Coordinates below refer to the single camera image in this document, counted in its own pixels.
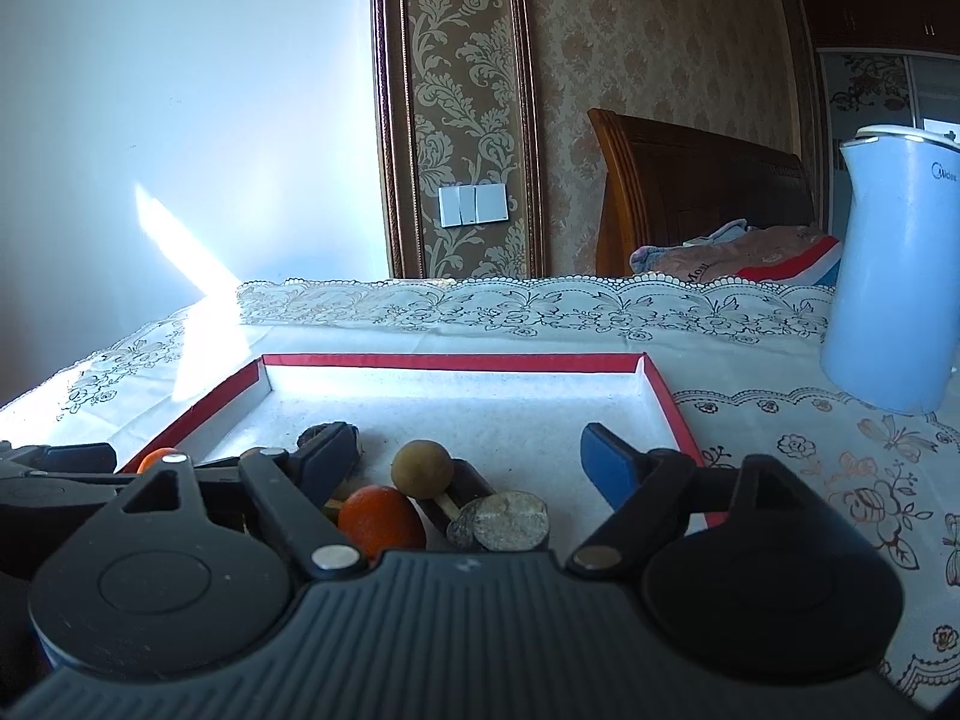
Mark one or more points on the striped bedding pile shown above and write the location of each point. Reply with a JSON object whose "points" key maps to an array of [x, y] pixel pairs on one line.
{"points": [[750, 255]]}

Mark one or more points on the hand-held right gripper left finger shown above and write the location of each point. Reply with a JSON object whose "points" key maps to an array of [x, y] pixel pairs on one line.
{"points": [[334, 457]]}

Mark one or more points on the small yellow fruit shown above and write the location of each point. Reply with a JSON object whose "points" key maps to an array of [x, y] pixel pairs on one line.
{"points": [[334, 506]]}

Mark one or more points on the white lace tablecloth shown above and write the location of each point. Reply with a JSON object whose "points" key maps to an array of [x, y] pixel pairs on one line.
{"points": [[787, 420]]}

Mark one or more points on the white sliced vegetable piece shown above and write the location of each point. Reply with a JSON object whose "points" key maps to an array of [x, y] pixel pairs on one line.
{"points": [[472, 480]]}

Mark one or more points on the red cardboard box tray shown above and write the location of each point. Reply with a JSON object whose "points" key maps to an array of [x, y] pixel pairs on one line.
{"points": [[487, 397]]}

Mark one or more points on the wooden bed headboard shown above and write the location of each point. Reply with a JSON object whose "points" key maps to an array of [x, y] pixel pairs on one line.
{"points": [[675, 180]]}

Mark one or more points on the wardrobe with patterned doors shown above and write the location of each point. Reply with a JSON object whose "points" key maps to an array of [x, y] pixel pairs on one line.
{"points": [[862, 82]]}

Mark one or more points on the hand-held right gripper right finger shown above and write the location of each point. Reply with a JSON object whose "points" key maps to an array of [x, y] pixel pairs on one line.
{"points": [[611, 469]]}

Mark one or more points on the white wall light switch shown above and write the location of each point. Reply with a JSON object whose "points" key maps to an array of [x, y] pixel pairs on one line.
{"points": [[472, 205]]}

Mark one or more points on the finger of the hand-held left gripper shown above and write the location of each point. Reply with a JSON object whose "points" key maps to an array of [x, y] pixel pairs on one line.
{"points": [[67, 459], [52, 496]]}

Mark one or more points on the brown kiwi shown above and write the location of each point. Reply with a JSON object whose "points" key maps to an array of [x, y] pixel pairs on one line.
{"points": [[421, 469]]}

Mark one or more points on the gilded wall panel frame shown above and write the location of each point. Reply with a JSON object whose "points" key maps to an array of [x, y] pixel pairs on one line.
{"points": [[384, 127]]}

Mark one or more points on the large orange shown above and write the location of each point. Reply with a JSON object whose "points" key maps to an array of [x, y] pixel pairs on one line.
{"points": [[159, 460]]}

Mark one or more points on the small orange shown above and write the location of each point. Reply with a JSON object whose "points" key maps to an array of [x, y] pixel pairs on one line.
{"points": [[379, 517]]}

